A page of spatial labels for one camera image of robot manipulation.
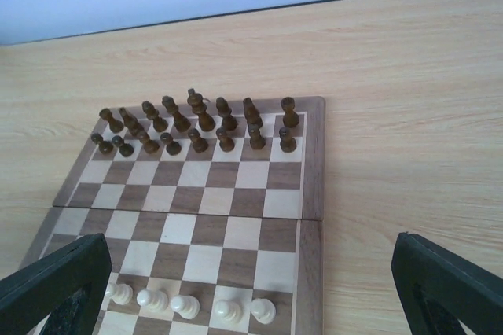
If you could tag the dark pawn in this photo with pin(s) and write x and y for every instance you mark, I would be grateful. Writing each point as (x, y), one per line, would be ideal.
(150, 146)
(287, 142)
(199, 143)
(125, 149)
(257, 141)
(172, 147)
(226, 143)
(104, 147)

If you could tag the dark rook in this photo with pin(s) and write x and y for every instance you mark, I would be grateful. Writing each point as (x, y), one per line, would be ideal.
(290, 117)
(114, 124)

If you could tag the dark knight right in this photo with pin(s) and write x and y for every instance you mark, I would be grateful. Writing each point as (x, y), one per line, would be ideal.
(251, 113)

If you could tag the black enclosure frame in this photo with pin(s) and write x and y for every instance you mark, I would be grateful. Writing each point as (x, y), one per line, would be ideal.
(181, 20)

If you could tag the white piece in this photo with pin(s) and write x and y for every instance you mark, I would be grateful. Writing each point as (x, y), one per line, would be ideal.
(263, 310)

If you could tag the dark rook right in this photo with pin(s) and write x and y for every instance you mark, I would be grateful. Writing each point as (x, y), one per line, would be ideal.
(290, 117)

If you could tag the wooden chess board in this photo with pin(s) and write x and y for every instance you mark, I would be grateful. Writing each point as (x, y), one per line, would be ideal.
(217, 226)

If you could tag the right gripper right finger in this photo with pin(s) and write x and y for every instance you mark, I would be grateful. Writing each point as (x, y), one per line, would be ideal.
(441, 292)

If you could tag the dark bishop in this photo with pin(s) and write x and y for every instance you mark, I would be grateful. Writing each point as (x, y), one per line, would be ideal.
(159, 124)
(229, 122)

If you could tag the dark knight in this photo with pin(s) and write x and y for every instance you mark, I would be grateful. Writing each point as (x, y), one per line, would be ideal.
(251, 113)
(131, 122)

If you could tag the dark king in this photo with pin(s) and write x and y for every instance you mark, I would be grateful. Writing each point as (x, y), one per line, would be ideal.
(196, 102)

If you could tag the dark rook left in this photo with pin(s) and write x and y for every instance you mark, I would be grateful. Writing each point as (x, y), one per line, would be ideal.
(114, 124)

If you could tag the dark knight left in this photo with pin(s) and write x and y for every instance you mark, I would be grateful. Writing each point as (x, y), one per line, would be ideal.
(131, 122)

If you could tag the dark queen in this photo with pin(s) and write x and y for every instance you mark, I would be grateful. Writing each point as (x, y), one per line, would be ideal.
(181, 123)

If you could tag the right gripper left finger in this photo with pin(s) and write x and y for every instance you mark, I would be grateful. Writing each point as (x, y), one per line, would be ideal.
(66, 288)

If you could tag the white pawn placed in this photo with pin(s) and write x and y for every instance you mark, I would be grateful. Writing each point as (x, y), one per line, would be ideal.
(186, 306)
(121, 294)
(153, 300)
(228, 311)

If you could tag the dark bishop left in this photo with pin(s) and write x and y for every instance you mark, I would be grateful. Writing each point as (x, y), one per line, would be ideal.
(159, 124)

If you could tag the dark bishop right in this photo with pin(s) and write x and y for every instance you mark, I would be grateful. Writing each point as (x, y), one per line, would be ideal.
(229, 122)

